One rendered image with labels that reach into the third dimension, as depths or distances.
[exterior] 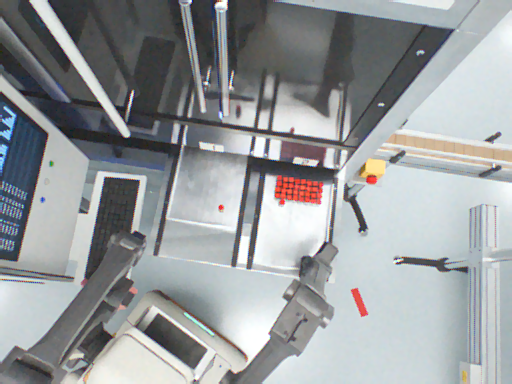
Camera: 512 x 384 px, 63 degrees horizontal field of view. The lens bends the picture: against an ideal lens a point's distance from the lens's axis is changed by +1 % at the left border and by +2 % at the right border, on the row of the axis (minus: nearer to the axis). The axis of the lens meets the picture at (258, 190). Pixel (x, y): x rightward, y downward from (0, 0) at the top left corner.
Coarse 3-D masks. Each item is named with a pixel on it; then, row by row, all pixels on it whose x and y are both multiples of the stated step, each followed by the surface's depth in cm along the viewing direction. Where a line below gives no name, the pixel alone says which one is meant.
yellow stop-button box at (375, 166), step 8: (368, 160) 148; (376, 160) 149; (384, 160) 149; (360, 168) 154; (368, 168) 148; (376, 168) 148; (384, 168) 148; (360, 176) 153; (368, 176) 151; (376, 176) 150
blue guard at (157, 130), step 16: (48, 112) 139; (64, 112) 137; (80, 112) 135; (96, 112) 133; (96, 128) 147; (112, 128) 145; (128, 128) 142; (144, 128) 140; (160, 128) 138; (176, 128) 136; (192, 128) 134; (192, 144) 148; (224, 144) 143; (240, 144) 141; (256, 144) 139; (272, 144) 137; (288, 144) 135; (304, 144) 133; (288, 160) 149; (320, 160) 145; (336, 160) 143
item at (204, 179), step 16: (192, 160) 160; (208, 160) 161; (224, 160) 161; (240, 160) 161; (176, 176) 157; (192, 176) 159; (208, 176) 159; (224, 176) 159; (240, 176) 160; (176, 192) 157; (192, 192) 157; (208, 192) 158; (224, 192) 158; (240, 192) 157; (176, 208) 155; (192, 208) 156; (208, 208) 156; (224, 208) 156; (208, 224) 152; (224, 224) 155
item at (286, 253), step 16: (272, 192) 159; (272, 208) 157; (288, 208) 158; (304, 208) 158; (320, 208) 158; (272, 224) 156; (288, 224) 156; (304, 224) 156; (320, 224) 157; (256, 240) 154; (272, 240) 154; (288, 240) 154; (304, 240) 155; (320, 240) 155; (256, 256) 152; (272, 256) 153; (288, 256) 153
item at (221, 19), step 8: (224, 0) 71; (216, 8) 68; (224, 8) 68; (216, 16) 70; (224, 16) 69; (216, 24) 72; (224, 24) 71; (224, 32) 73; (224, 40) 76; (224, 48) 78; (224, 56) 80; (224, 64) 83; (224, 72) 86; (224, 80) 89; (224, 88) 93; (232, 88) 105; (224, 96) 96; (224, 104) 100; (224, 112) 105
